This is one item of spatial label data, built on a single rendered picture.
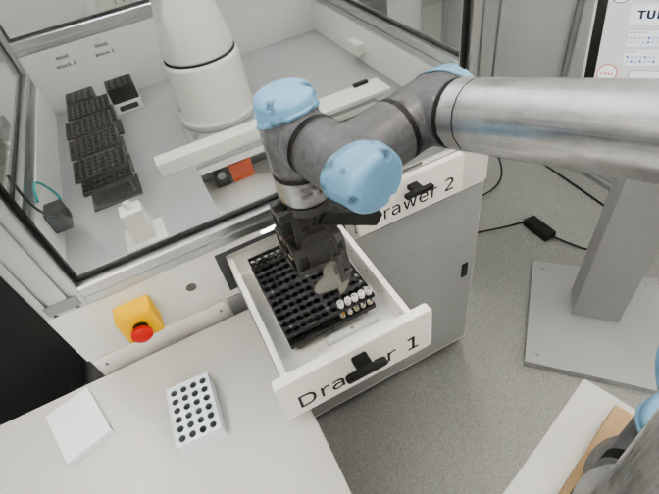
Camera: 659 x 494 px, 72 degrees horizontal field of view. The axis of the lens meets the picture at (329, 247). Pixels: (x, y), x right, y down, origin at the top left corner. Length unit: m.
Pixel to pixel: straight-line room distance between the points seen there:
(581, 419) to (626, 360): 1.01
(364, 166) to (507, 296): 1.61
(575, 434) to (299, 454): 0.46
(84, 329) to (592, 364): 1.57
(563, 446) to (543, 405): 0.89
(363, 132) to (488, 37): 0.59
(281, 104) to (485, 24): 0.59
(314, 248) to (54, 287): 0.50
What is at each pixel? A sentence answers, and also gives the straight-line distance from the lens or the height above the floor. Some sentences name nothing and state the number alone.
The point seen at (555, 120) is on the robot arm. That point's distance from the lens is 0.42.
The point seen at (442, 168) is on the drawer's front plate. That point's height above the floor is 0.91.
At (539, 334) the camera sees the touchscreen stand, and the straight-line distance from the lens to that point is 1.87.
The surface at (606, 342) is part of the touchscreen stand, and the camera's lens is 1.92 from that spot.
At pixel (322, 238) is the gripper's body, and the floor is 1.11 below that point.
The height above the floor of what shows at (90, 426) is 0.78.
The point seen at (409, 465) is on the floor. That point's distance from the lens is 1.64.
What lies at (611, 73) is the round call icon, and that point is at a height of 1.02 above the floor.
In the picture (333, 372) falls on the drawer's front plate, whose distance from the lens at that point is 0.76.
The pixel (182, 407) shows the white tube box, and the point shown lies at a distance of 0.93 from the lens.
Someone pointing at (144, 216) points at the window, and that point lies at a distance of 0.88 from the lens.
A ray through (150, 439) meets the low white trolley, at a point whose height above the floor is 0.76.
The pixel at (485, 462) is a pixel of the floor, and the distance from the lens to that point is 1.66.
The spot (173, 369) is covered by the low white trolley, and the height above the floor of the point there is 0.76.
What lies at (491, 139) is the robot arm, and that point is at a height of 1.31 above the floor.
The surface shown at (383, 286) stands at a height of 0.89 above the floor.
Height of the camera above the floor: 1.56
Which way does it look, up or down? 45 degrees down
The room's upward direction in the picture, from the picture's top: 12 degrees counter-clockwise
